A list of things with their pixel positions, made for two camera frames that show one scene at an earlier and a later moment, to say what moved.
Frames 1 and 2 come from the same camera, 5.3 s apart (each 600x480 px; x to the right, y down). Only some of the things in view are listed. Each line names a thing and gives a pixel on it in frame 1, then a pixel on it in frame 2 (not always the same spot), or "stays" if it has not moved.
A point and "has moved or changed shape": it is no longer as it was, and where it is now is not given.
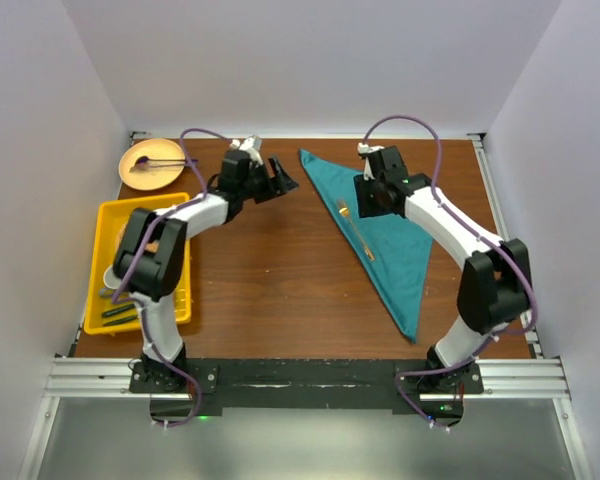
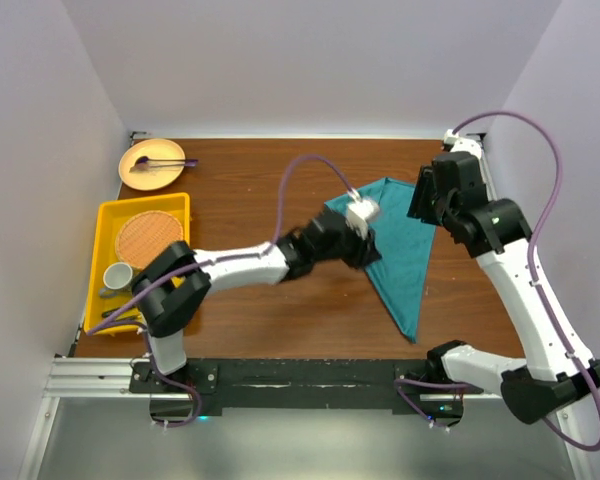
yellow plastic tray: [102, 314] stays
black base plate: [185, 390] stays
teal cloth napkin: [396, 250] has moved or changed shape
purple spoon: [145, 159] stays
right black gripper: [365, 209] to [419, 206]
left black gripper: [283, 182] to [366, 253]
